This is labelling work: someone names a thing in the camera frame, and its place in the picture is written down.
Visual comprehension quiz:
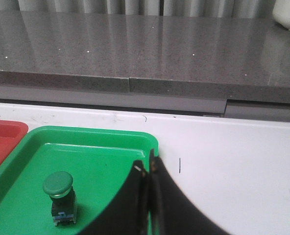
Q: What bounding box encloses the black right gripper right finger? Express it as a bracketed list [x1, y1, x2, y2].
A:
[148, 149, 229, 235]

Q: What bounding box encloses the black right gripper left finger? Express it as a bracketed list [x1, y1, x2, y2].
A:
[79, 160, 149, 235]

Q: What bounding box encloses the green mushroom push button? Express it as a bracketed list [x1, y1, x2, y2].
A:
[43, 171, 77, 226]

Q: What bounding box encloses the green plastic tray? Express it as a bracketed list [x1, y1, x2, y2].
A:
[0, 126, 158, 235]

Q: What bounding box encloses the red plastic tray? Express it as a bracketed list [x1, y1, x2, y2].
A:
[0, 120, 28, 165]

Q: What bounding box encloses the grey stone counter ledge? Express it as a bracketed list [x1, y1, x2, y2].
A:
[0, 11, 290, 122]

